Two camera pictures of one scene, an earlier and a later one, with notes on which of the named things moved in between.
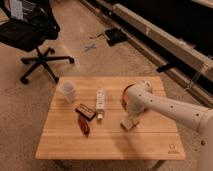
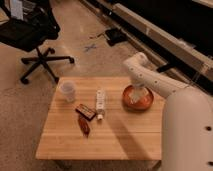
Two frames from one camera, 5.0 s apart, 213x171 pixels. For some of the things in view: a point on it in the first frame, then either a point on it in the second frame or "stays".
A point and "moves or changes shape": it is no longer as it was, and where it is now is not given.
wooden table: x=86 y=120 stays
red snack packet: x=84 y=125 stays
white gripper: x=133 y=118 → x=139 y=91
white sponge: x=128 y=123 moves or changes shape
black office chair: x=38 y=26 stays
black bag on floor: x=115 y=35 stays
